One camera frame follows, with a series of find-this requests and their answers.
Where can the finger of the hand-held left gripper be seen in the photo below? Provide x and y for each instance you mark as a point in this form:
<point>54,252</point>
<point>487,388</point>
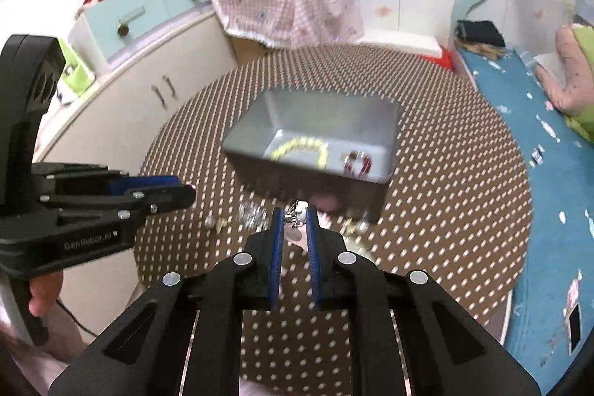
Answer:
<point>148,184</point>
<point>167,199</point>

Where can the faint pink butterfly sticker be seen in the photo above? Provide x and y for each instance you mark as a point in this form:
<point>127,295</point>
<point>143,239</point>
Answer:
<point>383,11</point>

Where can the cardboard box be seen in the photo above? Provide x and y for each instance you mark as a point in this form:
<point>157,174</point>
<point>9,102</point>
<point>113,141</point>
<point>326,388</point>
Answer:
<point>246,49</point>

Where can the wide teal drawer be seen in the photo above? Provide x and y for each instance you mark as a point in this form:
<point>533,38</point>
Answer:
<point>116,13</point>

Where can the silver round pendant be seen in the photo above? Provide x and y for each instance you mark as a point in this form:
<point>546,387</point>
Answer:
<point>294,233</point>

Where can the blue printed bedsheet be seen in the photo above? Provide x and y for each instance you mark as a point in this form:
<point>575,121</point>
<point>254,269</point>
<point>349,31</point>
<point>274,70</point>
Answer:
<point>510,108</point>

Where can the tan folded cloth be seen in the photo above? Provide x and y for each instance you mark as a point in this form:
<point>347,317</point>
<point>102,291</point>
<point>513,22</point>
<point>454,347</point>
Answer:
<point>485,50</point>

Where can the white flat board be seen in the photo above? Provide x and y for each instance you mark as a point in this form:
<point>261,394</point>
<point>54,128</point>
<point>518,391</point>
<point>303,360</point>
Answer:
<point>399,48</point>

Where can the black phone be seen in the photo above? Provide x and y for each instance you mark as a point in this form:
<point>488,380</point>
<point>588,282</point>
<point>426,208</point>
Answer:
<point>574,328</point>

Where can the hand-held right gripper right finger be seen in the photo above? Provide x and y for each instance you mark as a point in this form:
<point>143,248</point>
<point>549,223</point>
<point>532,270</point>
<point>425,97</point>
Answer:
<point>312,259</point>

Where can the dark folded clothes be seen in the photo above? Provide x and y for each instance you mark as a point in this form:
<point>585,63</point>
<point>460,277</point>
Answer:
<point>480,32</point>

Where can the white curved cabinet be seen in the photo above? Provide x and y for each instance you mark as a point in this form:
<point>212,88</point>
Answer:
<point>139,66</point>

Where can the pink checkered cloth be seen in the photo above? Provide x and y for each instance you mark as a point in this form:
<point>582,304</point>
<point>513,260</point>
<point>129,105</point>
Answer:
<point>297,6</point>

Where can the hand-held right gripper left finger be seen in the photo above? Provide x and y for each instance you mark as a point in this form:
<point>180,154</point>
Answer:
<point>277,259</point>

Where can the grey metal tin box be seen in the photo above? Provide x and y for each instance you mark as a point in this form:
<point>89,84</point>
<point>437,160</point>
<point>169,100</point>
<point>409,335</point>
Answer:
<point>278,113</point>

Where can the pink pillow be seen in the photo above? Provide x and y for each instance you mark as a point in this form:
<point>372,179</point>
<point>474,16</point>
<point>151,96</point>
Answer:
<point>567,66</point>

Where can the red stool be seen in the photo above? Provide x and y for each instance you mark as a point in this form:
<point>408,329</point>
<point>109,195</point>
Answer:
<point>444,58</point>

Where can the green pillow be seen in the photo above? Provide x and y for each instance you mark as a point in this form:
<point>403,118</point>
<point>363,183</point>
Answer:
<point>585,52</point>

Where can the green tissue pack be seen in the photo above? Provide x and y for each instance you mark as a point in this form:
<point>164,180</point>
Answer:
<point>76,73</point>

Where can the person's left hand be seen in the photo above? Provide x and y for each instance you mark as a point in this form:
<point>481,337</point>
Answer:
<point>44,294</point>

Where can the small gold earring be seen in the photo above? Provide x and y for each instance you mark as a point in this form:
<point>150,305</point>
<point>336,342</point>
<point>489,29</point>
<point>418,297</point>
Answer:
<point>222,225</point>

